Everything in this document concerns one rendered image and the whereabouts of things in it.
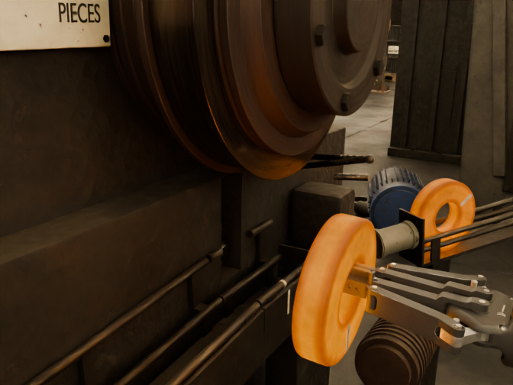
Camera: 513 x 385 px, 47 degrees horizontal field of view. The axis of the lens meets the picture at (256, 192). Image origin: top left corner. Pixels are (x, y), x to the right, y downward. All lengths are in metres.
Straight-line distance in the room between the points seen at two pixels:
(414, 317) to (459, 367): 1.58
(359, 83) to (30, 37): 0.42
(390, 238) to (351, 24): 0.57
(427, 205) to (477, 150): 2.37
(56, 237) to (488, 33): 3.10
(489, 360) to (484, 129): 1.68
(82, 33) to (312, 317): 0.38
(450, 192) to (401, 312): 0.73
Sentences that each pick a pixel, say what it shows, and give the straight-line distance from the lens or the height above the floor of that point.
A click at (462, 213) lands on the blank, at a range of 1.31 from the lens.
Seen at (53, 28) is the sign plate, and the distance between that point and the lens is 0.65.
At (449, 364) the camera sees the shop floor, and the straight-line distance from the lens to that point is 2.14.
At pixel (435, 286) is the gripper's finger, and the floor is 0.85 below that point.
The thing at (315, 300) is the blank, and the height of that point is 0.85.
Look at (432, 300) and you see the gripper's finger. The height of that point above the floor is 0.85.
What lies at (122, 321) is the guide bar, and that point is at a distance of 0.72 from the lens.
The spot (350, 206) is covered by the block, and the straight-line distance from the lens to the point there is 1.08.
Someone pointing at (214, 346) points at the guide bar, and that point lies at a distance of 0.75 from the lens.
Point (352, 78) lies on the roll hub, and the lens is 0.81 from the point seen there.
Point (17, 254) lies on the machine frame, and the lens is 0.61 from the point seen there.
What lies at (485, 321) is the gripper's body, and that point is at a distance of 0.56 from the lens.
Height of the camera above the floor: 1.09
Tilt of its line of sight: 17 degrees down
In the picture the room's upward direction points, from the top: 1 degrees clockwise
